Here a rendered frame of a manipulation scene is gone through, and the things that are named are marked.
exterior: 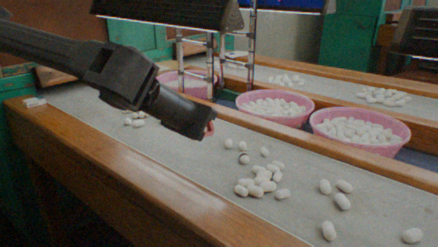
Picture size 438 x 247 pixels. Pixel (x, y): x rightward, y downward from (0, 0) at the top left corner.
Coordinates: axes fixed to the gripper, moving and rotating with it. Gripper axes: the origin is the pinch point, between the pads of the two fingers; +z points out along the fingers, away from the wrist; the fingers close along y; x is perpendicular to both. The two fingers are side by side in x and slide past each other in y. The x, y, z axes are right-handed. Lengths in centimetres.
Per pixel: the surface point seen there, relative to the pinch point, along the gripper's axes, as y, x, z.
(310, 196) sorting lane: -19.2, 3.6, 15.5
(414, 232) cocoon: -37.6, 2.1, 14.1
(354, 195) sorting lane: -25.8, -0.3, 20.3
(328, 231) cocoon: -26.7, 8.0, 6.9
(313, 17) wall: 130, -194, 259
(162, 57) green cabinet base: 86, -31, 50
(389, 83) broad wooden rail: -11, -53, 81
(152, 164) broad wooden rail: 12.4, 12.0, 1.3
